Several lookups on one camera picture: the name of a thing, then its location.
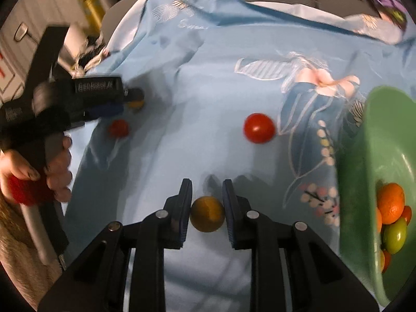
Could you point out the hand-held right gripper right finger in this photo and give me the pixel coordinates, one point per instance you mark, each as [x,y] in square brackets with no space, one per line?
[229,214]

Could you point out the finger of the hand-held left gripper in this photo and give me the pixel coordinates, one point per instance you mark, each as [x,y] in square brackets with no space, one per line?
[133,94]
[105,112]

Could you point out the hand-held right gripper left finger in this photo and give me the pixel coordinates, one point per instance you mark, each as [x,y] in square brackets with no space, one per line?
[183,214]

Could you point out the pale yellow cherry tomato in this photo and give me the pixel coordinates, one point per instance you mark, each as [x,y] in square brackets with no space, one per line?
[136,105]

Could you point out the green bowl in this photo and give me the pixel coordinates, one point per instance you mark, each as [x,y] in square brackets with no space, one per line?
[367,169]

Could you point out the small tangerine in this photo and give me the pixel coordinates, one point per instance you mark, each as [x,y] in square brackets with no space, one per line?
[390,201]

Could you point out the small green apple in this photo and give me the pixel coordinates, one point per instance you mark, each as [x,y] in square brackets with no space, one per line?
[395,235]

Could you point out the red cherry tomato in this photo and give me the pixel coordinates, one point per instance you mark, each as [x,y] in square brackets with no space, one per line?
[259,128]
[118,128]
[407,214]

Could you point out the person's left forearm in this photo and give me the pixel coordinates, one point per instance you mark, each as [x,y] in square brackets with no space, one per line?
[16,250]

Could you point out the person's left hand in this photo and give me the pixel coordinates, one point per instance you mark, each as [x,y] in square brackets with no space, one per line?
[60,169]

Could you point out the patterned clothes pile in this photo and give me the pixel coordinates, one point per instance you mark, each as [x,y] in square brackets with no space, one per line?
[89,53]

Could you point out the blue floral blanket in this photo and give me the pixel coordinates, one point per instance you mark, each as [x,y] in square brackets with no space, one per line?
[211,104]

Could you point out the yellow patterned curtain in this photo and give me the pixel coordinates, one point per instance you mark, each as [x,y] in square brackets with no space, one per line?
[86,0]

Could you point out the red fuzzy cloth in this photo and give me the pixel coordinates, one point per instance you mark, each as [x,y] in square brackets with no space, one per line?
[24,190]

